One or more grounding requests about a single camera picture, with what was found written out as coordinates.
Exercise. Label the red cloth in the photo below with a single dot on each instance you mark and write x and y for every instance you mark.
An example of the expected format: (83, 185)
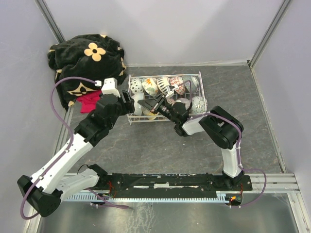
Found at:
(88, 101)

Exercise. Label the aluminium frame rail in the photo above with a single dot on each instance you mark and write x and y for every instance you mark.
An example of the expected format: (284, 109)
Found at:
(270, 183)

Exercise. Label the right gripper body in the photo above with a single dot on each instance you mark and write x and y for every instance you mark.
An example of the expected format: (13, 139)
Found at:
(164, 109)

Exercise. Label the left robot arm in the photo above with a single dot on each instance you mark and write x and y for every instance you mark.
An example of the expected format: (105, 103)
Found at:
(46, 189)

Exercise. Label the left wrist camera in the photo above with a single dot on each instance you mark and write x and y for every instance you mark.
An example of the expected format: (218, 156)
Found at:
(108, 86)

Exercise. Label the blue triangle patterned bowl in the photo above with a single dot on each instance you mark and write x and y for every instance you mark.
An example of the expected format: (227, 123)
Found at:
(177, 80)

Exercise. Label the red patterned bowl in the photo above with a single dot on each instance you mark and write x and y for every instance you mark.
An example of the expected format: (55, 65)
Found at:
(136, 85)

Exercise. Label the white wire dish rack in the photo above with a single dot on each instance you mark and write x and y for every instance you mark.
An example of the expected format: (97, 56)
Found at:
(187, 95)

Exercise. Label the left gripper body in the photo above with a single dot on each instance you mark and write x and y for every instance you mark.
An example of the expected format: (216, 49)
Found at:
(119, 110)

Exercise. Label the grey geometric patterned bowl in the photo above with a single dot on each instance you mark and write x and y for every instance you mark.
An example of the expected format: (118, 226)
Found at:
(190, 82)

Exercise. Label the plain white bowl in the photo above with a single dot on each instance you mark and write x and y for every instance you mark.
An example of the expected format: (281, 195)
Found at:
(138, 108)

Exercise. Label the multicolour bowl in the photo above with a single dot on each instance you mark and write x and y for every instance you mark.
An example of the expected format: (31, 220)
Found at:
(199, 105)

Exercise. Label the black floral fleece blanket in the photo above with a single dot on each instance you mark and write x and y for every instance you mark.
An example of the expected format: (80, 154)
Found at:
(92, 56)

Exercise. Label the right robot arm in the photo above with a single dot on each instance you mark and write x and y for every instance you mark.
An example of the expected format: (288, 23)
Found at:
(224, 130)

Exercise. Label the purple striped bowl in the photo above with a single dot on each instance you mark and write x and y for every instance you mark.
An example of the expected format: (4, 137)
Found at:
(185, 101)

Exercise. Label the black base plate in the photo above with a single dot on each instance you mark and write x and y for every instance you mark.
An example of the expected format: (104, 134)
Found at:
(169, 186)

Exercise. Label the brown scale patterned bowl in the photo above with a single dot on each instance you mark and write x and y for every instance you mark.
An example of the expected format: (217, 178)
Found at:
(171, 101)

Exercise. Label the yellow teal sun bowl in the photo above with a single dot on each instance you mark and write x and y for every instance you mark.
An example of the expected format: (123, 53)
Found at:
(147, 115)

